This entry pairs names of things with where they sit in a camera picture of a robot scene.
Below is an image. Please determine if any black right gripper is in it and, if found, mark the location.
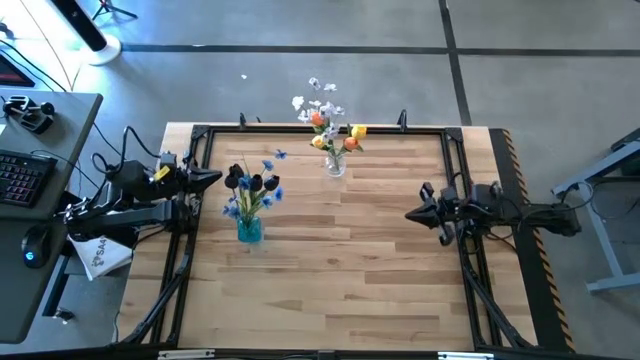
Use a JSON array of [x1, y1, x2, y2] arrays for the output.
[[404, 185, 476, 244]]

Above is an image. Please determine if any grey metal table frame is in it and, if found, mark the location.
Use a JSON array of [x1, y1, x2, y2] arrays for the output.
[[551, 127, 640, 294]]

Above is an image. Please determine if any black computer mouse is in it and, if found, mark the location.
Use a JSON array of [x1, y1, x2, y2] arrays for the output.
[[20, 224, 52, 270]]

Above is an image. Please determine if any black tripod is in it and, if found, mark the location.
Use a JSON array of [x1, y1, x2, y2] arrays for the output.
[[91, 0, 140, 22]]

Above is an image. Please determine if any black floor cable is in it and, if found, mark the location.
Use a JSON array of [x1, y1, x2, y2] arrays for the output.
[[0, 38, 69, 94]]

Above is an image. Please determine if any black aluminium table frame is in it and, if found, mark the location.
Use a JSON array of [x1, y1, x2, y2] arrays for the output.
[[122, 124, 536, 351]]

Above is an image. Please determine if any black desk crossbar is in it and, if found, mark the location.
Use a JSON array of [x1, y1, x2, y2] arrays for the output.
[[102, 229, 139, 250]]

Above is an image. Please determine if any black desk clamp mount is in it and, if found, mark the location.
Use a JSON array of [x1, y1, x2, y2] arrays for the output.
[[2, 94, 56, 135]]

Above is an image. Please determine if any white artificial flower spray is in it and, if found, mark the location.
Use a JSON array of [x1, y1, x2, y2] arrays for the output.
[[291, 76, 347, 146]]

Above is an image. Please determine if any black keyboard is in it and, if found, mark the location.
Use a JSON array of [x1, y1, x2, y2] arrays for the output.
[[0, 148, 59, 209]]

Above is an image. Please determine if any blue artificial flower spray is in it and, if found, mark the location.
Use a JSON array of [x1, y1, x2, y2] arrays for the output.
[[221, 148, 289, 224]]

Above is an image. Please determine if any dark red screen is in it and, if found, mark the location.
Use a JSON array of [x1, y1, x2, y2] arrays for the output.
[[0, 53, 36, 89]]

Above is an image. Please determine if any grey desk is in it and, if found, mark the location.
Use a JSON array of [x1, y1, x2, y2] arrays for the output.
[[0, 89, 104, 346]]

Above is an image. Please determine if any black yellow hazard-striped mat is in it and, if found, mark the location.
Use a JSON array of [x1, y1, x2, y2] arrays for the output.
[[492, 128, 576, 354]]

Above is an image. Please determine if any clear glass vase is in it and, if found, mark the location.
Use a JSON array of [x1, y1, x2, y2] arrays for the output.
[[324, 152, 347, 179]]

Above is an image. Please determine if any black pillar with white base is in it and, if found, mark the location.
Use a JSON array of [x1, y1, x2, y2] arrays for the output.
[[49, 0, 124, 67]]

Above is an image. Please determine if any yellow artificial tulip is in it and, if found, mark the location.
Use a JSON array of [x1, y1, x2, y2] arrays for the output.
[[311, 135, 335, 157], [344, 124, 369, 151]]

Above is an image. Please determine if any black desk leg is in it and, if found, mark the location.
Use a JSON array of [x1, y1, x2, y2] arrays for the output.
[[42, 254, 71, 317]]

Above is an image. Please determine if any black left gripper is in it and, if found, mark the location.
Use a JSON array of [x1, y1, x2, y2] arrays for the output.
[[155, 163, 223, 199]]

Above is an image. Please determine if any white paper booklet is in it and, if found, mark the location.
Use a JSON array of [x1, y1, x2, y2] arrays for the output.
[[67, 233, 134, 281]]

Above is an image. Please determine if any blue glass vase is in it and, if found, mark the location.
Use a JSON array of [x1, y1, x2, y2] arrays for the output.
[[236, 215, 264, 245]]

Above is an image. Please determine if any silver metal bracket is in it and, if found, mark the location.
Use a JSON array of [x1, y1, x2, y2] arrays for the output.
[[438, 351, 496, 360], [158, 348, 216, 360]]

